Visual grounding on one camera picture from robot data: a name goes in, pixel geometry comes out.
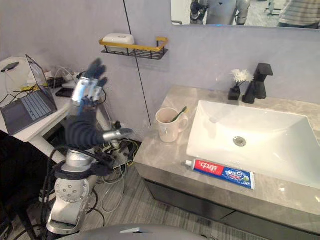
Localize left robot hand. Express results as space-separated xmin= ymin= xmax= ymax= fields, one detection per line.
xmin=65 ymin=58 xmax=134 ymax=152

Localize black smartphone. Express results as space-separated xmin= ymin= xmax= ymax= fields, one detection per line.
xmin=55 ymin=87 xmax=75 ymax=98

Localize white side desk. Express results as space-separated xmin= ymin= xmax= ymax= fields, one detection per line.
xmin=0 ymin=56 xmax=83 ymax=166

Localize white power strip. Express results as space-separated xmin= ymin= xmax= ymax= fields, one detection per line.
xmin=51 ymin=71 xmax=81 ymax=82

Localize grey laptop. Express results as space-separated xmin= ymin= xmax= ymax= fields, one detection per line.
xmin=0 ymin=54 xmax=59 ymax=137

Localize pink ceramic mug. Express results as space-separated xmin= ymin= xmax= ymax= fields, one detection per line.
xmin=155 ymin=107 xmax=190 ymax=144

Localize green toothbrush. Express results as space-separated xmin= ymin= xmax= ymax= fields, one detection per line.
xmin=167 ymin=106 xmax=188 ymax=124

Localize white soap box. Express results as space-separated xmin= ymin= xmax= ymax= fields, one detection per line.
xmin=102 ymin=33 xmax=136 ymax=50

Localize grey robot torso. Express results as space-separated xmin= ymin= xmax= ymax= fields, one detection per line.
xmin=56 ymin=223 xmax=216 ymax=240

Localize red blue toothpaste tube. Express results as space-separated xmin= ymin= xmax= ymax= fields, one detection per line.
xmin=181 ymin=159 xmax=256 ymax=191

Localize chrome sink drain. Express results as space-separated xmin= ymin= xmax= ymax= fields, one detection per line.
xmin=232 ymin=135 xmax=247 ymax=147

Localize grey vanity cabinet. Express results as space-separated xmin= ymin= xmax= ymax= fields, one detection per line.
xmin=134 ymin=84 xmax=320 ymax=240

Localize white flower in black vase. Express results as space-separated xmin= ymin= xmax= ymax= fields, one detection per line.
xmin=227 ymin=69 xmax=255 ymax=102

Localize white rectangular sink basin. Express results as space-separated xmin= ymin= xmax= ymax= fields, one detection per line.
xmin=186 ymin=99 xmax=320 ymax=190

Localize black angular faucet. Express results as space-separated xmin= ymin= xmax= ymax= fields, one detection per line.
xmin=241 ymin=62 xmax=274 ymax=105

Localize tangled floor cables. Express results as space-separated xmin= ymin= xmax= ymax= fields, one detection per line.
xmin=87 ymin=119 xmax=142 ymax=213

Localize gold black wall shelf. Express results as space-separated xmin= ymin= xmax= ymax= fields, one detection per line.
xmin=98 ymin=36 xmax=169 ymax=61

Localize black phone with cable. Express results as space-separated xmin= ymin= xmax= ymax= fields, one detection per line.
xmin=0 ymin=61 xmax=20 ymax=73

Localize wall mirror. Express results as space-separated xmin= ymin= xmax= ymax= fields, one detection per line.
xmin=170 ymin=0 xmax=320 ymax=30

